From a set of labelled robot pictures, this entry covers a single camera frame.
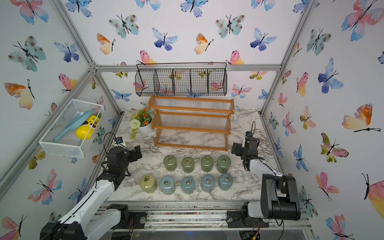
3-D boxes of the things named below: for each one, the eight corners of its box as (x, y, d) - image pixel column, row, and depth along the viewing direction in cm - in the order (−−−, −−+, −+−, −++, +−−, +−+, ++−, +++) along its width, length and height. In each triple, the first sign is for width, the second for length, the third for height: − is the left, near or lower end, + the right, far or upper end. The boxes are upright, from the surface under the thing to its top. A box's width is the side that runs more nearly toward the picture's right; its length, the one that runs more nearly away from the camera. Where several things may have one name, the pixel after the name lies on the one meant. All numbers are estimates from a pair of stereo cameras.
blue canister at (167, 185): (161, 194, 84) (158, 189, 76) (163, 182, 88) (160, 175, 81) (175, 194, 84) (172, 189, 76) (176, 182, 88) (174, 175, 81)
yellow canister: (143, 192, 85) (137, 187, 77) (145, 180, 89) (140, 174, 81) (155, 192, 85) (151, 187, 77) (158, 180, 89) (154, 174, 81)
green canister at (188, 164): (181, 170, 93) (179, 164, 85) (185, 162, 96) (184, 155, 89) (191, 174, 91) (190, 168, 84) (195, 165, 95) (194, 158, 87)
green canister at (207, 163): (200, 172, 92) (201, 166, 85) (200, 162, 96) (200, 155, 89) (213, 172, 92) (214, 166, 85) (212, 162, 96) (213, 155, 89)
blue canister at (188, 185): (181, 194, 84) (180, 189, 77) (182, 182, 88) (181, 176, 81) (195, 194, 84) (194, 189, 77) (195, 182, 88) (194, 176, 81)
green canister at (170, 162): (165, 171, 92) (162, 165, 85) (166, 161, 96) (164, 154, 90) (176, 171, 92) (174, 165, 85) (177, 161, 96) (175, 154, 90)
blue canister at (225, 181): (219, 190, 85) (220, 184, 78) (218, 179, 89) (219, 173, 82) (231, 190, 85) (234, 184, 78) (229, 179, 89) (232, 173, 82)
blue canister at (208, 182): (201, 192, 85) (201, 186, 78) (201, 180, 89) (201, 174, 82) (214, 192, 85) (215, 186, 77) (213, 180, 89) (214, 174, 82)
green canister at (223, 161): (217, 173, 92) (218, 166, 84) (216, 162, 96) (217, 155, 89) (229, 173, 92) (231, 166, 84) (227, 162, 96) (230, 155, 88)
